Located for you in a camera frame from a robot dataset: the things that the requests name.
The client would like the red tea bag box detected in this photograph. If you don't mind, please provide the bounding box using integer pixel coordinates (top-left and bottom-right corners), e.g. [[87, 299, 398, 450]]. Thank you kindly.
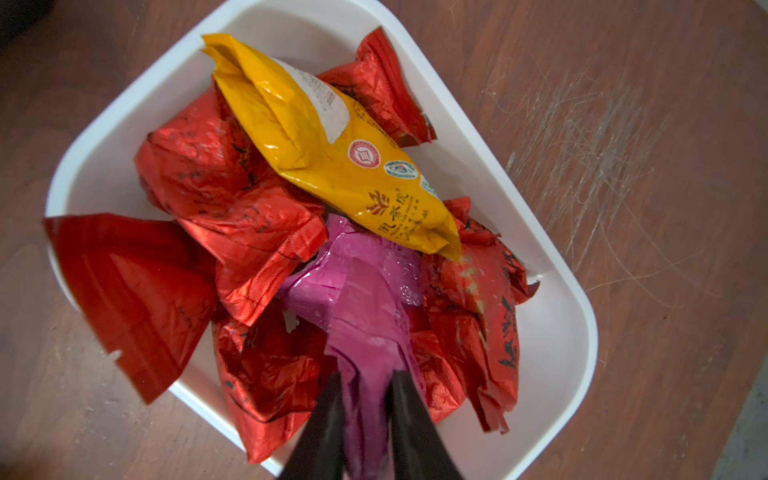
[[420, 197, 539, 434], [43, 213, 223, 403]]

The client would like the white plastic storage box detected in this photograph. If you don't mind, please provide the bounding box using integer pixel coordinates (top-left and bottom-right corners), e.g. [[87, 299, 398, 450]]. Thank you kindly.
[[45, 1, 598, 479]]

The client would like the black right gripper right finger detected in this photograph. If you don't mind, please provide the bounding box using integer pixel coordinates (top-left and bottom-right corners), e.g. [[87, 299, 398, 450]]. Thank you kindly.
[[388, 371, 463, 480]]

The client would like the red tea bag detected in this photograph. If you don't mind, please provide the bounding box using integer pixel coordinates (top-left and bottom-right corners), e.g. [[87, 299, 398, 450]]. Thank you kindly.
[[134, 85, 328, 326]]

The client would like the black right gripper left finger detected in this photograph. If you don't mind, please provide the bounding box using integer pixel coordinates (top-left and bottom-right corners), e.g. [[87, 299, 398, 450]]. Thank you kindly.
[[278, 372, 345, 480]]

